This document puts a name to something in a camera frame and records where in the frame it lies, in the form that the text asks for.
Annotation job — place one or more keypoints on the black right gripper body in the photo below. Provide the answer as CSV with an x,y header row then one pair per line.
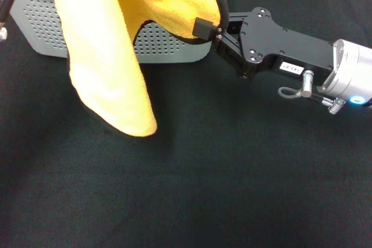
x,y
279,44

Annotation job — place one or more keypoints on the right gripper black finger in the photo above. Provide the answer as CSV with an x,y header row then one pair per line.
x,y
236,24
202,28

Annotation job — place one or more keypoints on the yellow towel with black trim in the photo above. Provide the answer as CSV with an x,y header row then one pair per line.
x,y
96,71

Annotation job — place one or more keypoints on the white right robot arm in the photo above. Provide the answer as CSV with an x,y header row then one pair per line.
x,y
351,68

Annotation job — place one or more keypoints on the black tablecloth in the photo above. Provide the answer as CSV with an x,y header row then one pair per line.
x,y
203,172

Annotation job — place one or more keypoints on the grey perforated storage box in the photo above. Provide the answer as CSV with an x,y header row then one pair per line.
x,y
162,47

